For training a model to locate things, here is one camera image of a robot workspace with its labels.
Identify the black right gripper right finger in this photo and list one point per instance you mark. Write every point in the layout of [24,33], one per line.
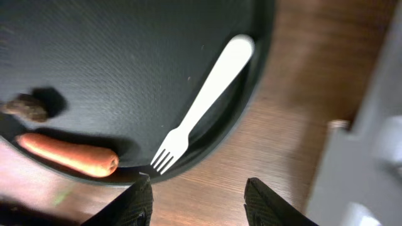
[264,207]

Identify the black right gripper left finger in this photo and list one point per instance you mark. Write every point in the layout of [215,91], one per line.
[133,207]

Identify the white plastic fork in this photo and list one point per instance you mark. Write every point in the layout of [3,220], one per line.
[228,66]

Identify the orange carrot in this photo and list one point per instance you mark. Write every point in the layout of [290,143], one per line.
[90,160]

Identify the ginger piece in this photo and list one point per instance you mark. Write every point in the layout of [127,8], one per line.
[27,107]

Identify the grey dishwasher rack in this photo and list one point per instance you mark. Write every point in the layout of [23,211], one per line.
[358,181]

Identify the round black tray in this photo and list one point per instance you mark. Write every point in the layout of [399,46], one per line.
[122,74]

